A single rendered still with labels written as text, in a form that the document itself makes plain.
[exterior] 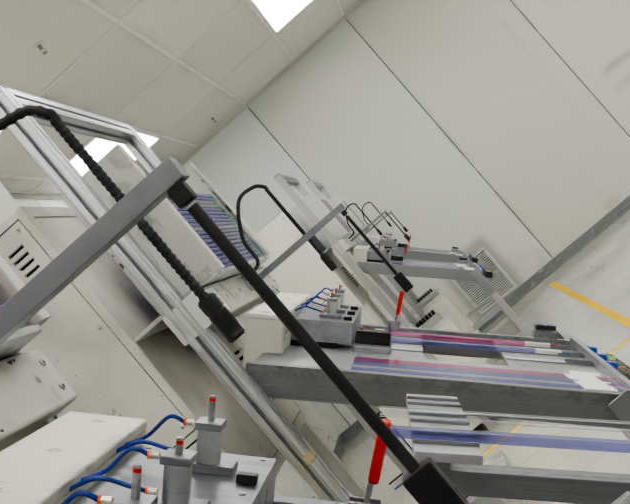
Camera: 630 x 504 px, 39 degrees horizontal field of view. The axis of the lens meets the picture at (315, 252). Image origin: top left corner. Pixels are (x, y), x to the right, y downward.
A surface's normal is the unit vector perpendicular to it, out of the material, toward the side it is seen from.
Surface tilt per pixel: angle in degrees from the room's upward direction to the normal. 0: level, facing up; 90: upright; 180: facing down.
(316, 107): 90
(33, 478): 45
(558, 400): 90
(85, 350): 90
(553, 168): 90
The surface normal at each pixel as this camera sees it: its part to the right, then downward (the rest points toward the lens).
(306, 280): -0.11, 0.04
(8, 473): 0.07, -1.00
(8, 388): 0.76, -0.65
